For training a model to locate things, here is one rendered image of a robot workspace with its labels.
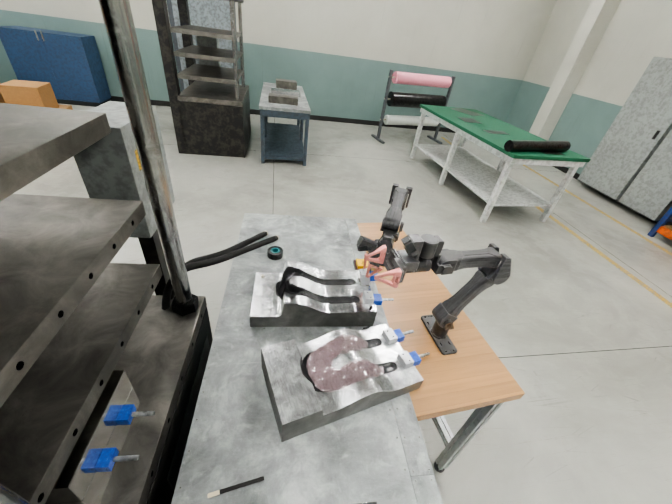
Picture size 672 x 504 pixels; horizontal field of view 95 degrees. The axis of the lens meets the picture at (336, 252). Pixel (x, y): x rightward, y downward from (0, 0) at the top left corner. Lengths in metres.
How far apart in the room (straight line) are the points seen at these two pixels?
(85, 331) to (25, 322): 0.32
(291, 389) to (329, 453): 0.21
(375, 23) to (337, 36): 0.79
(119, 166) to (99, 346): 0.55
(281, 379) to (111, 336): 0.48
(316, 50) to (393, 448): 7.11
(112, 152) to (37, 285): 0.50
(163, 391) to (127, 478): 0.24
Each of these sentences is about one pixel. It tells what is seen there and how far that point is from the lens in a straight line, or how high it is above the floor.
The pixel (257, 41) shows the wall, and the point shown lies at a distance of 7.44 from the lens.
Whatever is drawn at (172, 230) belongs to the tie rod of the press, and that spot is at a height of 1.18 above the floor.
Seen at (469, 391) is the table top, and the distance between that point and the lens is 1.31.
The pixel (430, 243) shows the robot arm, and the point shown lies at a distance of 0.98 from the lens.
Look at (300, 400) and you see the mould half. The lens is 1.00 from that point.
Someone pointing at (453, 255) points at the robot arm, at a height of 1.23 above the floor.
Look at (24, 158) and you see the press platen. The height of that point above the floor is 1.53.
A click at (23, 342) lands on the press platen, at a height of 1.29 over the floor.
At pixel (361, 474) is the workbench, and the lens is 1.06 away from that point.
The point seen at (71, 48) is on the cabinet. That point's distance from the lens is 7.71.
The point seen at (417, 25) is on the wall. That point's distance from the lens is 7.93.
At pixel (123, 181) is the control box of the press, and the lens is 1.25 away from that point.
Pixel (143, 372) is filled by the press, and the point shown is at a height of 0.78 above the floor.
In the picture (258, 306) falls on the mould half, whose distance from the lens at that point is 1.28.
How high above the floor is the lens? 1.79
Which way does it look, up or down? 36 degrees down
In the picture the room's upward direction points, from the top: 9 degrees clockwise
